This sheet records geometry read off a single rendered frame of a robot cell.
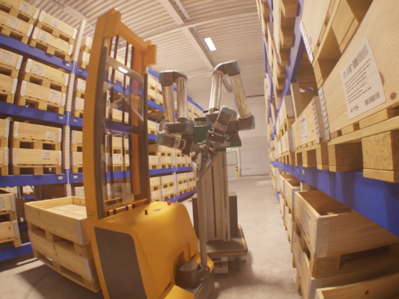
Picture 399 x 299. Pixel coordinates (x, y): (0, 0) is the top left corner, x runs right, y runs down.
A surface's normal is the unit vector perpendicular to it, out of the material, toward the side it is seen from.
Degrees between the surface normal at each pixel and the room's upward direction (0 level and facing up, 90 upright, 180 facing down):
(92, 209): 90
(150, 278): 90
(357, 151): 90
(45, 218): 90
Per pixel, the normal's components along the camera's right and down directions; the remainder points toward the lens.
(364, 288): -0.33, -0.05
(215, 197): -0.11, -0.07
